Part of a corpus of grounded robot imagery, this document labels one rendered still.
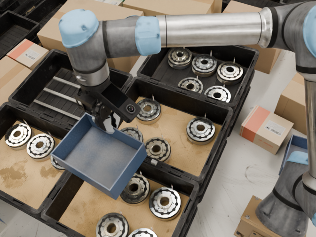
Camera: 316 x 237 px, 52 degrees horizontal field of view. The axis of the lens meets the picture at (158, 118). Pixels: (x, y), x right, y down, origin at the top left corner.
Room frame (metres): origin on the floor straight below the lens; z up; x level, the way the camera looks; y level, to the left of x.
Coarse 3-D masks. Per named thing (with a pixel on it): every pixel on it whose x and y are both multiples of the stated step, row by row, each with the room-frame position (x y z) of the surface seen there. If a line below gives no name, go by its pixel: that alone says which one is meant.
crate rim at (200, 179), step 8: (144, 80) 0.80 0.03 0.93; (128, 88) 0.77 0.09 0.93; (168, 88) 0.74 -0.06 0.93; (192, 96) 0.69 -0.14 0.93; (216, 104) 0.64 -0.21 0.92; (232, 112) 0.59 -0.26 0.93; (224, 120) 0.57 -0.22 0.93; (224, 128) 0.54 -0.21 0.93; (216, 144) 0.48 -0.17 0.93; (208, 160) 0.44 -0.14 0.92; (168, 168) 0.43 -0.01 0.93; (176, 168) 0.42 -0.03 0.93; (208, 168) 0.41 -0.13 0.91; (192, 176) 0.39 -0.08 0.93; (200, 176) 0.38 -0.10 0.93
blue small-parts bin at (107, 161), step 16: (80, 128) 0.51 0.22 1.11; (96, 128) 0.53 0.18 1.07; (64, 144) 0.46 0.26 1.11; (80, 144) 0.48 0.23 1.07; (96, 144) 0.47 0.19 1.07; (112, 144) 0.46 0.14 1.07; (128, 144) 0.45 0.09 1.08; (64, 160) 0.44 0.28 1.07; (80, 160) 0.43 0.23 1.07; (96, 160) 0.42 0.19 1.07; (112, 160) 0.41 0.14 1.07; (128, 160) 0.40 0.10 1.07; (80, 176) 0.37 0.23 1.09; (96, 176) 0.37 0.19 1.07; (112, 176) 0.37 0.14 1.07; (128, 176) 0.35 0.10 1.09; (112, 192) 0.30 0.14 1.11
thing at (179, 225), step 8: (144, 160) 0.47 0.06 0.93; (160, 168) 0.43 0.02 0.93; (176, 176) 0.39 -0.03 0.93; (184, 176) 0.39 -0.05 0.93; (64, 184) 0.43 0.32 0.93; (192, 184) 0.36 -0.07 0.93; (56, 192) 0.41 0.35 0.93; (192, 192) 0.34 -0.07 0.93; (192, 200) 0.31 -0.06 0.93; (48, 208) 0.36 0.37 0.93; (184, 208) 0.29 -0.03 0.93; (48, 216) 0.34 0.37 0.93; (184, 216) 0.27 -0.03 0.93; (56, 224) 0.31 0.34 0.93; (72, 232) 0.28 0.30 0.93; (176, 232) 0.23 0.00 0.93
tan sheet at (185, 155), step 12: (168, 108) 0.72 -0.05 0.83; (168, 120) 0.67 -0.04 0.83; (180, 120) 0.66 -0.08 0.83; (144, 132) 0.63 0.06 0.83; (156, 132) 0.62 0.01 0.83; (168, 132) 0.62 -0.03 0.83; (180, 132) 0.61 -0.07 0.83; (216, 132) 0.58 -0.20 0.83; (180, 144) 0.56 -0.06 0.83; (192, 144) 0.55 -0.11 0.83; (180, 156) 0.51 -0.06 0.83; (192, 156) 0.50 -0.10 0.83; (204, 156) 0.50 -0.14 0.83; (180, 168) 0.46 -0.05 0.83; (192, 168) 0.46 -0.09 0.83
